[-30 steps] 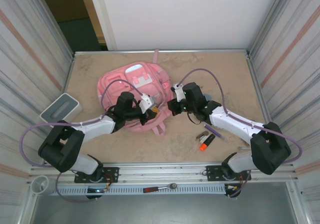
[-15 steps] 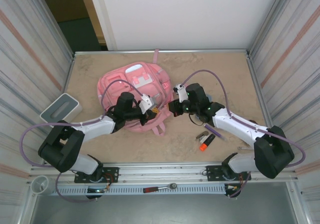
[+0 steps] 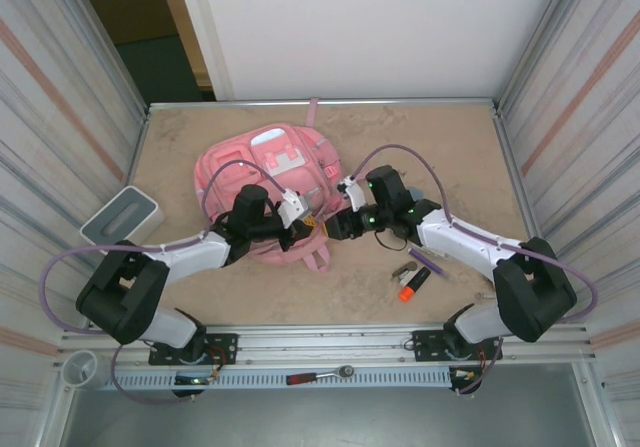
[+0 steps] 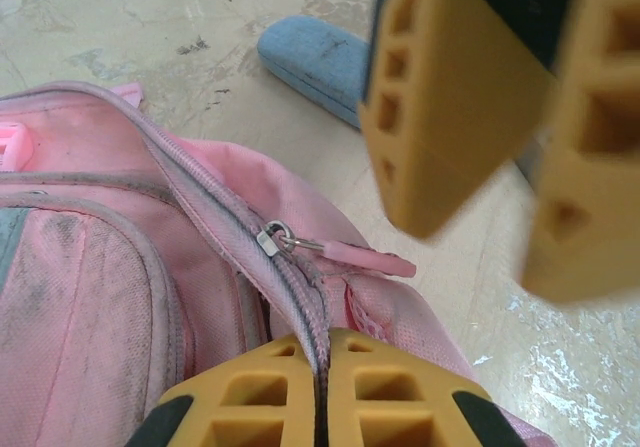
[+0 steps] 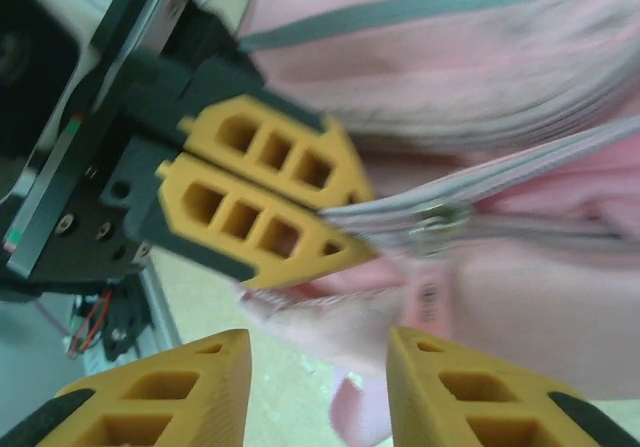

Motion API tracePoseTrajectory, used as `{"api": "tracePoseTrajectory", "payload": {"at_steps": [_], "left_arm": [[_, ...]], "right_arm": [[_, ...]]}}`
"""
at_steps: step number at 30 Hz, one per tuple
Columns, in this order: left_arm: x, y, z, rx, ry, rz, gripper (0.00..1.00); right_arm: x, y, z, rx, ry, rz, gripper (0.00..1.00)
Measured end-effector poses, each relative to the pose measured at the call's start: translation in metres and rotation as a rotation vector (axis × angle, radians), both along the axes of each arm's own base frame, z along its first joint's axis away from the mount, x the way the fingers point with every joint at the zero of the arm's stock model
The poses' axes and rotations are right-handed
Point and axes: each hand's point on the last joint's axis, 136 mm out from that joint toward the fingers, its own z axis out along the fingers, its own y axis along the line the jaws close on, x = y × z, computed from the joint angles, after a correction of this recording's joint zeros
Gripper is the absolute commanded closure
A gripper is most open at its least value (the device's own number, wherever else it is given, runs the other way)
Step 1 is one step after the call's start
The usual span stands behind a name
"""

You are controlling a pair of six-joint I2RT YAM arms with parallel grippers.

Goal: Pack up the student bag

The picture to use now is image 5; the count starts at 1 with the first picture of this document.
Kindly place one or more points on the pink backpack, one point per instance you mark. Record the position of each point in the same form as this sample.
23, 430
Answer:
450, 92

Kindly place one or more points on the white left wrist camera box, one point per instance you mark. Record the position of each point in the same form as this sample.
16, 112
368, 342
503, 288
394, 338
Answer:
80, 2

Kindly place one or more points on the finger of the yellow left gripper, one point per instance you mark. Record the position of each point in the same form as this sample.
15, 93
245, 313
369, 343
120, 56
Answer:
310, 132
310, 247

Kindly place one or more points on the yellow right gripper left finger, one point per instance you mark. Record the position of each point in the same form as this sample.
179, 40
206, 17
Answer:
220, 397

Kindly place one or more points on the aluminium front rail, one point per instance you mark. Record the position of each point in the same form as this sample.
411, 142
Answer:
160, 307

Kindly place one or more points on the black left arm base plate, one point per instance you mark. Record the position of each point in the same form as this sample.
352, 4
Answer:
117, 327

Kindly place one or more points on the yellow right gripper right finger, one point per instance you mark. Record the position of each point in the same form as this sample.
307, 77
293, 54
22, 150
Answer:
415, 397

